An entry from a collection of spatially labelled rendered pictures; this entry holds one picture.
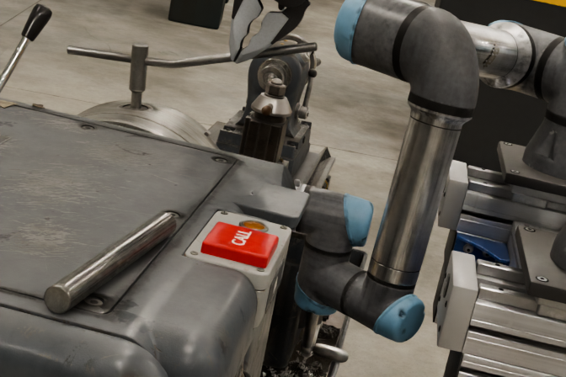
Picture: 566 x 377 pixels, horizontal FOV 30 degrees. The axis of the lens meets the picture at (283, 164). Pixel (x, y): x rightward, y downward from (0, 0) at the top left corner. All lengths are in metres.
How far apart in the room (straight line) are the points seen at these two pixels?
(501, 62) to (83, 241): 1.05
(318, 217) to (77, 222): 0.71
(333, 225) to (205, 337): 0.84
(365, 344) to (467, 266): 2.35
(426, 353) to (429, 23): 2.46
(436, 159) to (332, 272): 0.25
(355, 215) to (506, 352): 0.34
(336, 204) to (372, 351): 2.17
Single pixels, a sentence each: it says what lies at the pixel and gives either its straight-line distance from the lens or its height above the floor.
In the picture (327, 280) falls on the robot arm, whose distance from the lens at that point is 1.63.
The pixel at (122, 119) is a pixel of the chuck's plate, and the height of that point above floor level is 1.24.
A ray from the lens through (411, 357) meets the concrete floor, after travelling 3.79.
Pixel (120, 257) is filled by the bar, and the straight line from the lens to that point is 0.85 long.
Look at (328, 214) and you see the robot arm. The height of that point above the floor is 1.09.
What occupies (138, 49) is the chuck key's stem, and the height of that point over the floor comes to 1.32.
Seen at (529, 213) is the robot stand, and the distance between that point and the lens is 1.87.
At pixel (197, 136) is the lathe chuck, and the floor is 1.22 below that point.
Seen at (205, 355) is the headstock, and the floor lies 1.24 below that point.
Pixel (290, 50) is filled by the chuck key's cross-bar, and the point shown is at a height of 1.36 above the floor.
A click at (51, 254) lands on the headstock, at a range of 0.89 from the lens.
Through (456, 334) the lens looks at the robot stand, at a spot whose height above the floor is 1.05.
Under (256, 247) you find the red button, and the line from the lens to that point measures 0.94.
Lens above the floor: 1.61
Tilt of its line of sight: 17 degrees down
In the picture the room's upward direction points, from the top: 12 degrees clockwise
